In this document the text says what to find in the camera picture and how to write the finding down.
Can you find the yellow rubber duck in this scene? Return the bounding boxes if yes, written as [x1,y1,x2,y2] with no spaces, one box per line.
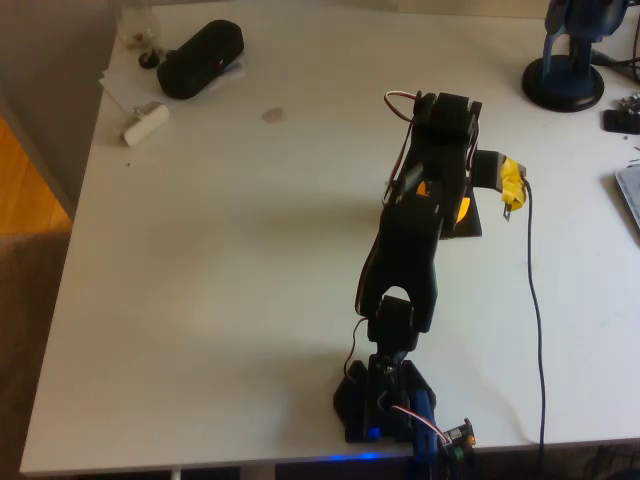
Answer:
[416,180,472,225]

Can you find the black square mat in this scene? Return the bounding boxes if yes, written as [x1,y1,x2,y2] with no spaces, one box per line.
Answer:
[442,187,484,240]

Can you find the black fabric case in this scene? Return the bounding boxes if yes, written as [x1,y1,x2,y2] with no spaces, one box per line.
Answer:
[156,18,246,101]

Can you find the grey laptop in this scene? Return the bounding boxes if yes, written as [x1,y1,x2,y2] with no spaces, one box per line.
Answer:
[613,163,640,236]

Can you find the small controller board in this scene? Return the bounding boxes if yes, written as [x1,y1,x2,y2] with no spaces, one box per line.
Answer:
[444,418,476,461]

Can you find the white paper sheets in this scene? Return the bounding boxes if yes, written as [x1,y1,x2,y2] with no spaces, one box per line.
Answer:
[98,49,247,117]

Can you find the small black flat device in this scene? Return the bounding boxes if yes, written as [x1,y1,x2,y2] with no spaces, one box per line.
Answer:
[602,108,640,135]

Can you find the red white servo wire loop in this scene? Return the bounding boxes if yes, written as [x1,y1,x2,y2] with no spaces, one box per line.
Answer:
[384,89,422,124]

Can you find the black camera with yellow tape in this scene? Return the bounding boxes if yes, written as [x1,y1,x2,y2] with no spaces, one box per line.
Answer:
[473,148,530,224]

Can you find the blue microphone on black base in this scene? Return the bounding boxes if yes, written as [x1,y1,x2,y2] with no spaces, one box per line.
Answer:
[521,0,630,114]

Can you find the black microphone cable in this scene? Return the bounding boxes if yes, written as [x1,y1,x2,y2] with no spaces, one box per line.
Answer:
[592,48,640,85]

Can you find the white power bank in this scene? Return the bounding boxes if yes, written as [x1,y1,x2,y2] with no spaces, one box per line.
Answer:
[122,101,171,148]

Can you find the blue table clamp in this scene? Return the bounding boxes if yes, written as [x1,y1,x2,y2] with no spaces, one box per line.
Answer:
[409,391,444,469]

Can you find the black camera cable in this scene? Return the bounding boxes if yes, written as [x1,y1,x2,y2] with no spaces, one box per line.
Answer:
[523,182,548,451]

